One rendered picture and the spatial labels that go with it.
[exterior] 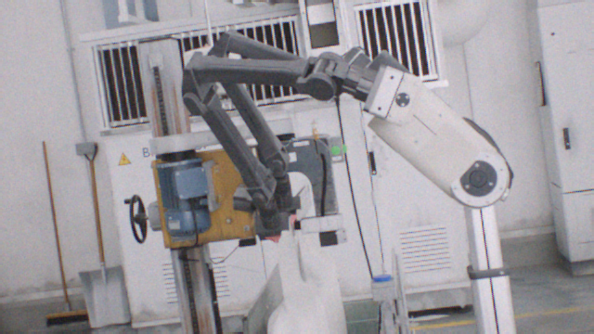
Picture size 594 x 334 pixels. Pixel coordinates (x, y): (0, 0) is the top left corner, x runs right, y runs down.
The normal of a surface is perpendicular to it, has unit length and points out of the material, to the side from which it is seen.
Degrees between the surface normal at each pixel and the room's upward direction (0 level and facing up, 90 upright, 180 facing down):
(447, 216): 90
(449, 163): 115
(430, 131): 90
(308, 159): 90
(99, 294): 76
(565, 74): 90
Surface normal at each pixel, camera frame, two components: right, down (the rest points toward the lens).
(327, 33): -0.17, -0.66
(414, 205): -0.10, 0.07
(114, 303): -0.13, -0.18
